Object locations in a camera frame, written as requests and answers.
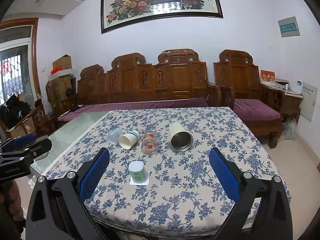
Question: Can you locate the carved wooden armchair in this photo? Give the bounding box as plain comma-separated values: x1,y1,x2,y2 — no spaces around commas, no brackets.
214,49,283,148

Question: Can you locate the window with metal grille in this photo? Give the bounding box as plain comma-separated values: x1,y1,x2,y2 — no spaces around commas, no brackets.
1,18,41,105

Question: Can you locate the red sign card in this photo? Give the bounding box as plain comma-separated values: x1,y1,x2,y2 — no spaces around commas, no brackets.
260,70,276,83

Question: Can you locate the white steel thermos cup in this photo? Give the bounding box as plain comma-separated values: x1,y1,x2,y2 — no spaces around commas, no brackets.
169,122,193,152

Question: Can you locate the clear printed glass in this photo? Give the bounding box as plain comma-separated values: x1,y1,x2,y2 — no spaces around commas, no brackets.
141,131,158,155

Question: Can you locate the clear plastic cup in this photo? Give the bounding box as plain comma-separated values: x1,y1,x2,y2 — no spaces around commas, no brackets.
107,128,123,145

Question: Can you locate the white wall panel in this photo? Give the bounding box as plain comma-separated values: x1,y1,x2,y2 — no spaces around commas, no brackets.
300,82,318,122

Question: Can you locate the wooden chair at left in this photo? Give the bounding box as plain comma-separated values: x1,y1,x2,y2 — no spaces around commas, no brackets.
1,99,57,139

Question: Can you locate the green yogurt cup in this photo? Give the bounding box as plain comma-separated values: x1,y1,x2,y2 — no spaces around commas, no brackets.
128,161,150,186

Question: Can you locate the carved wooden sofa bench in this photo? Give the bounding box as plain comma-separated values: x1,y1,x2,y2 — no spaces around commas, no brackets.
75,49,222,107

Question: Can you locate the purple armchair cushion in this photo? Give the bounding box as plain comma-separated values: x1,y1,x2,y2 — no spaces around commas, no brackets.
233,99,280,121

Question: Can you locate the wooden side table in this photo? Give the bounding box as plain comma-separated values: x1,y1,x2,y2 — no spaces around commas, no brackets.
261,84,303,123

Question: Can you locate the grey wall electrical box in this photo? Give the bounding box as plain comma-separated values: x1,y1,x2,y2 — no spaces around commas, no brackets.
278,16,300,37

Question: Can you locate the framed peacock flower painting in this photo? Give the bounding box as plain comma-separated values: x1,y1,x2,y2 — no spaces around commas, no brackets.
100,0,223,33

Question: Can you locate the blue floral tablecloth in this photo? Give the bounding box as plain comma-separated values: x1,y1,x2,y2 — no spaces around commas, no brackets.
44,107,279,239

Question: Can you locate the cardboard boxes stack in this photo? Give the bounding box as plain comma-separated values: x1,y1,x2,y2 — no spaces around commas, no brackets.
46,54,73,105

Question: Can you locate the white paper cup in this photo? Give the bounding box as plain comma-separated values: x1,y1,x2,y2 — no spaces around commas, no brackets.
118,130,140,150

